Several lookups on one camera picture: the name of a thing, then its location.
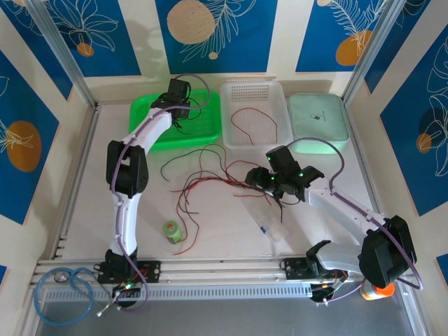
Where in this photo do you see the bundle of red black wires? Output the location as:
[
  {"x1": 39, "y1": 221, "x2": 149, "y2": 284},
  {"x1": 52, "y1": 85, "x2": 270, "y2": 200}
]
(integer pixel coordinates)
[
  {"x1": 223, "y1": 159, "x2": 270, "y2": 190},
  {"x1": 169, "y1": 174, "x2": 267, "y2": 256}
]

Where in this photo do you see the thin red wire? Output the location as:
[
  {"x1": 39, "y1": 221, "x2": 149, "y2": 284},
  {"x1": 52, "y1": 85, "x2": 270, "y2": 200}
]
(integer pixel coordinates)
[
  {"x1": 198, "y1": 146, "x2": 246, "y2": 186},
  {"x1": 230, "y1": 107, "x2": 280, "y2": 146}
]

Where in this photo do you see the green plastic basket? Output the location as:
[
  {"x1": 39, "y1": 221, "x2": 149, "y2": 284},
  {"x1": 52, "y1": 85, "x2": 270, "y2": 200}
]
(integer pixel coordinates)
[{"x1": 128, "y1": 89, "x2": 223, "y2": 153}]

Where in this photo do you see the pale green lidded container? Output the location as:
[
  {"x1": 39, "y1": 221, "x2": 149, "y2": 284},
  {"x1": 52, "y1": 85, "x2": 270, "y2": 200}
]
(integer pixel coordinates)
[{"x1": 288, "y1": 92, "x2": 350, "y2": 155}]

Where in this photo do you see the white plastic basket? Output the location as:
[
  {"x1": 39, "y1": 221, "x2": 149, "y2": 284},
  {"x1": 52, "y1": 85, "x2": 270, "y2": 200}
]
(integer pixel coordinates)
[{"x1": 219, "y1": 80, "x2": 294, "y2": 152}]

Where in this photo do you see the small green jar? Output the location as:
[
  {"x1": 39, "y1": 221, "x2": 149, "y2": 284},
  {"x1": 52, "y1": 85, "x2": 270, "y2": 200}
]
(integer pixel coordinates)
[{"x1": 163, "y1": 219, "x2": 184, "y2": 245}]

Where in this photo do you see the grey metal panel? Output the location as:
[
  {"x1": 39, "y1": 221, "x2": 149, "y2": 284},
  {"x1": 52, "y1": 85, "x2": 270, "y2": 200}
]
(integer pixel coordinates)
[{"x1": 33, "y1": 299, "x2": 426, "y2": 336}]

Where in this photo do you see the orange capped bottle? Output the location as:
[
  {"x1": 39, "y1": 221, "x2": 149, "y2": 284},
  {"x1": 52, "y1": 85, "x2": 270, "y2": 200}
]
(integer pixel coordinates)
[{"x1": 362, "y1": 282, "x2": 396, "y2": 302}]

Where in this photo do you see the blue stethoscope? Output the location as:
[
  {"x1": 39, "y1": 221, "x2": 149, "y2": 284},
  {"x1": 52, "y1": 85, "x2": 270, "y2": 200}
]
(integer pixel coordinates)
[{"x1": 34, "y1": 267, "x2": 122, "y2": 325}]

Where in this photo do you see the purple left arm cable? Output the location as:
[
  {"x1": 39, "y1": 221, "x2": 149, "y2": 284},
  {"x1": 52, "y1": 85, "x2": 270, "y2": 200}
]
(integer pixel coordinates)
[{"x1": 110, "y1": 72, "x2": 211, "y2": 314}]

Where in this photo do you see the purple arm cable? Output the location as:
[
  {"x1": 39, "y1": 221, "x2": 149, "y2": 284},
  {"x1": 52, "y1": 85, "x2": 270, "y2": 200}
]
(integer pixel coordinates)
[
  {"x1": 110, "y1": 72, "x2": 211, "y2": 314},
  {"x1": 286, "y1": 136, "x2": 424, "y2": 304}
]

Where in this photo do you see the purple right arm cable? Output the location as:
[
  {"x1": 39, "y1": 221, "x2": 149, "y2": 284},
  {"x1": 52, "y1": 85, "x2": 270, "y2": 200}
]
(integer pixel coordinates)
[{"x1": 286, "y1": 136, "x2": 424, "y2": 304}]

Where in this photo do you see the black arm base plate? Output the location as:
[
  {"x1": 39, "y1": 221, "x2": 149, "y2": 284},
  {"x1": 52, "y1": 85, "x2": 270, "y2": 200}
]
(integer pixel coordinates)
[
  {"x1": 282, "y1": 258, "x2": 347, "y2": 281},
  {"x1": 97, "y1": 260, "x2": 162, "y2": 284}
]

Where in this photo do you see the aluminium frame rail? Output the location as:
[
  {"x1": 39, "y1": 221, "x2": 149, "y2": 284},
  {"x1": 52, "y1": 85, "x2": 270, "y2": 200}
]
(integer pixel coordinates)
[{"x1": 29, "y1": 252, "x2": 416, "y2": 291}]

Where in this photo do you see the slotted grey cable duct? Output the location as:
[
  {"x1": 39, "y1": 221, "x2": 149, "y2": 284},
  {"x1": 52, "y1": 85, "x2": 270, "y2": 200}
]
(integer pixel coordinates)
[{"x1": 43, "y1": 283, "x2": 313, "y2": 302}]

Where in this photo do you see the aluminium frame post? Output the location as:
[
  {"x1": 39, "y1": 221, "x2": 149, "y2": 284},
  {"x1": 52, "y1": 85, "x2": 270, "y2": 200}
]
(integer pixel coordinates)
[
  {"x1": 26, "y1": 0, "x2": 101, "y2": 110},
  {"x1": 341, "y1": 0, "x2": 403, "y2": 103}
]

